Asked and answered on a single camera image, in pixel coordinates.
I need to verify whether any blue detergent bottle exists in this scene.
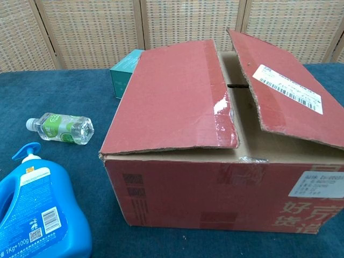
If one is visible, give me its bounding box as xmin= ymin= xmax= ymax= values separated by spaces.
xmin=0 ymin=142 xmax=93 ymax=258

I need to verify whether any clear green-label water bottle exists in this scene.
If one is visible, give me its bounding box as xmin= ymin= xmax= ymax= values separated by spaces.
xmin=26 ymin=112 xmax=95 ymax=146

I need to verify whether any red taped cardboard box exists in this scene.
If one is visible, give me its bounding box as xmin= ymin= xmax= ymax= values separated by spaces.
xmin=98 ymin=27 xmax=344 ymax=235

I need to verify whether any teal product box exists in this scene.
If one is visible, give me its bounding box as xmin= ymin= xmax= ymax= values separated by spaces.
xmin=109 ymin=49 xmax=145 ymax=100

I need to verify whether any wooden rattan folding screen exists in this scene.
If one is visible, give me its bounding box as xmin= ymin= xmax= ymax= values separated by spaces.
xmin=0 ymin=0 xmax=344 ymax=73

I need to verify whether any blue table cloth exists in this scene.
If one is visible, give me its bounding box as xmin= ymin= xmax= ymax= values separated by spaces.
xmin=0 ymin=63 xmax=344 ymax=258

